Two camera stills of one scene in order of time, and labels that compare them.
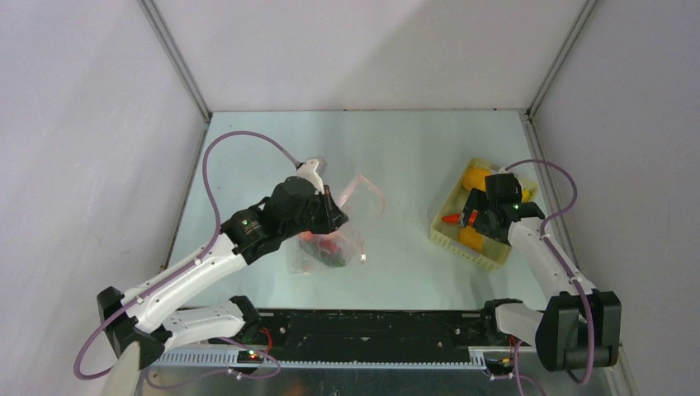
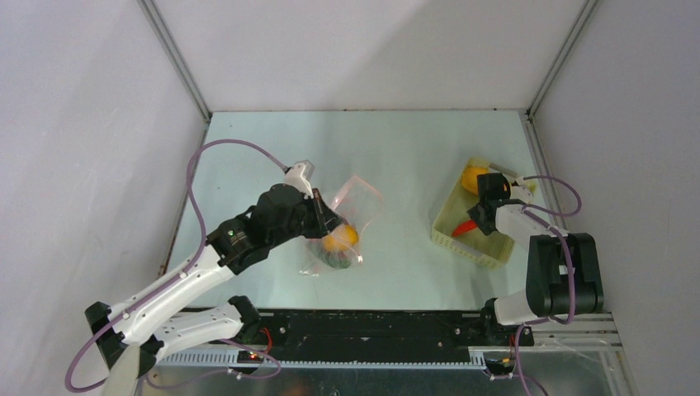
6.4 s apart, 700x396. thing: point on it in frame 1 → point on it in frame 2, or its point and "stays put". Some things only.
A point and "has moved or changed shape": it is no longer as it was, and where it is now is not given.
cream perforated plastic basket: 494,253 stays put
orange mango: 469,237 → 342,239
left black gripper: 333,216 stays put
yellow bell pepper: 475,178 stays put
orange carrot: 456,218 has moved or changed shape
